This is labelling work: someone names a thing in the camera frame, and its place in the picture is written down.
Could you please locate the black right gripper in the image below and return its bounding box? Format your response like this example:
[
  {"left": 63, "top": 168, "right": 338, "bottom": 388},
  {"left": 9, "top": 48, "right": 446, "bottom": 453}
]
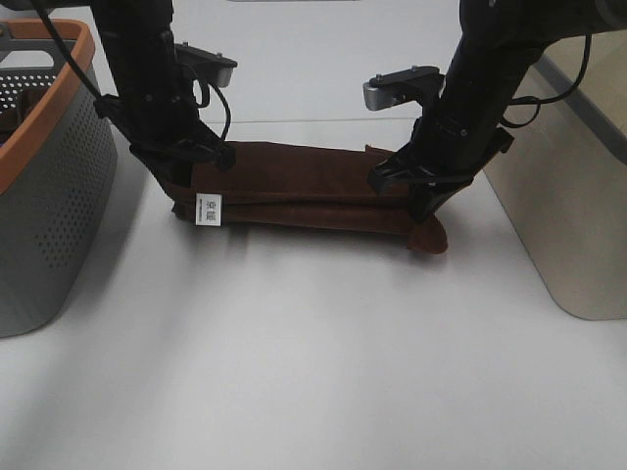
[{"left": 367, "top": 28, "right": 514, "bottom": 223}]

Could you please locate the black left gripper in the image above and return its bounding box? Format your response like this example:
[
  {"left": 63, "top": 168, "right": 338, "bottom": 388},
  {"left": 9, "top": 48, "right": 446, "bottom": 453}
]
[{"left": 96, "top": 29, "right": 235, "bottom": 189}]

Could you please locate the brown towel with white label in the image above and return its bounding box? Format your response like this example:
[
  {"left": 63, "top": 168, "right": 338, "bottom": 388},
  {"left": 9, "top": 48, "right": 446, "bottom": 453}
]
[{"left": 159, "top": 142, "right": 448, "bottom": 255}]

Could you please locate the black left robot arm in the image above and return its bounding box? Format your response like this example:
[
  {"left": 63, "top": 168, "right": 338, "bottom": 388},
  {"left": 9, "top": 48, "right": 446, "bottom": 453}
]
[{"left": 1, "top": 1, "right": 237, "bottom": 191}]

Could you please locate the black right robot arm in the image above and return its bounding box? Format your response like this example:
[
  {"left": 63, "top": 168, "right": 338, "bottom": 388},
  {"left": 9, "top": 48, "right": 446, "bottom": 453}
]
[{"left": 363, "top": 1, "right": 626, "bottom": 222}]

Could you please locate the grey basket with orange rim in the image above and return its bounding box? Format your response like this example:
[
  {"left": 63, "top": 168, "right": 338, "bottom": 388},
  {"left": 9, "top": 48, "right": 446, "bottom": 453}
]
[{"left": 1, "top": 19, "right": 118, "bottom": 338}]

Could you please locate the beige basket with grey rim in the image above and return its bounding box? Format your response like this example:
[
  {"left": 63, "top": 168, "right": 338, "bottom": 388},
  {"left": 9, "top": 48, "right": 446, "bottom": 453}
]
[{"left": 485, "top": 31, "right": 626, "bottom": 320}]

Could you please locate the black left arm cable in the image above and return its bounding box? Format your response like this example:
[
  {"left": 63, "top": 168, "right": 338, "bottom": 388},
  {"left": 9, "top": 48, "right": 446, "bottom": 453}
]
[{"left": 31, "top": 0, "right": 234, "bottom": 143}]

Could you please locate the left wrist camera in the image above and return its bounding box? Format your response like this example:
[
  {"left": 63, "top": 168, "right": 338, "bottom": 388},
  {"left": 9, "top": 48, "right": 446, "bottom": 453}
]
[{"left": 175, "top": 43, "right": 238, "bottom": 88}]

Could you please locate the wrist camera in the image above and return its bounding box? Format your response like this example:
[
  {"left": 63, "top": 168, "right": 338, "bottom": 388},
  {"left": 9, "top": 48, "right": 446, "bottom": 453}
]
[
  {"left": 175, "top": 43, "right": 238, "bottom": 88},
  {"left": 362, "top": 66, "right": 445, "bottom": 111}
]

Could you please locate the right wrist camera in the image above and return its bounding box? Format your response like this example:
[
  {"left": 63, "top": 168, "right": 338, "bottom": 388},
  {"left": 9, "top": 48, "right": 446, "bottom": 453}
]
[{"left": 362, "top": 66, "right": 445, "bottom": 111}]

